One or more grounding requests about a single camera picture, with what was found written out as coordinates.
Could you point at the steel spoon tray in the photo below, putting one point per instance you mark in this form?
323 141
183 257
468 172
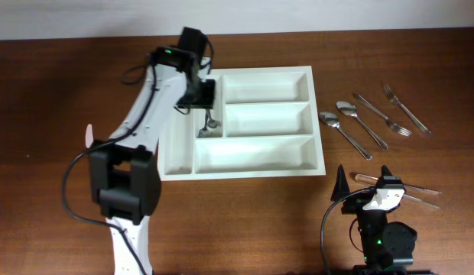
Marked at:
332 120

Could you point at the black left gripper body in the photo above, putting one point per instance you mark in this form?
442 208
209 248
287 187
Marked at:
199 92

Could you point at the white plastic cutlery tray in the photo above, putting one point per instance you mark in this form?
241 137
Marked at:
269 127

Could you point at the steel fork tines down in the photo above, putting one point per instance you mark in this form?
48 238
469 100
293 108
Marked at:
392 125

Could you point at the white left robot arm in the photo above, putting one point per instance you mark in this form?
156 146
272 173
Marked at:
125 181

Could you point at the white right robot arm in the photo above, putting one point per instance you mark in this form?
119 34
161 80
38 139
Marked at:
387 247

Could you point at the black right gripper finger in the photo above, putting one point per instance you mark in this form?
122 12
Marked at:
385 172
341 187

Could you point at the pink plastic knife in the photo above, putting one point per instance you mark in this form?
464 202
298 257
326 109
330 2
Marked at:
89 139

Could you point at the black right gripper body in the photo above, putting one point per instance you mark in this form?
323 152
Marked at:
355 202

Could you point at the steel fork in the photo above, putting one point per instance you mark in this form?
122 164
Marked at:
394 99

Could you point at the small dark teaspoon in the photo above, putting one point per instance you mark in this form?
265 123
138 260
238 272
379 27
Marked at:
211 122
204 131

